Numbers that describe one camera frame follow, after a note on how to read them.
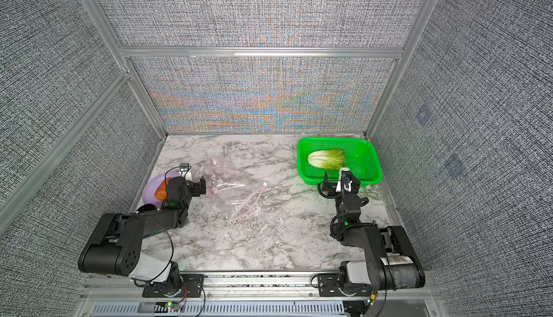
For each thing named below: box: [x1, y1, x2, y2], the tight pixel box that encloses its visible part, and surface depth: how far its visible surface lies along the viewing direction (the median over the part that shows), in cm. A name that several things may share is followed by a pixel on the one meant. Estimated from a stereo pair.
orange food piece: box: [154, 177, 172, 202], surface depth 95 cm
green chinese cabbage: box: [307, 148, 347, 171], surface depth 102 cm
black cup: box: [136, 203, 158, 213], surface depth 85 cm
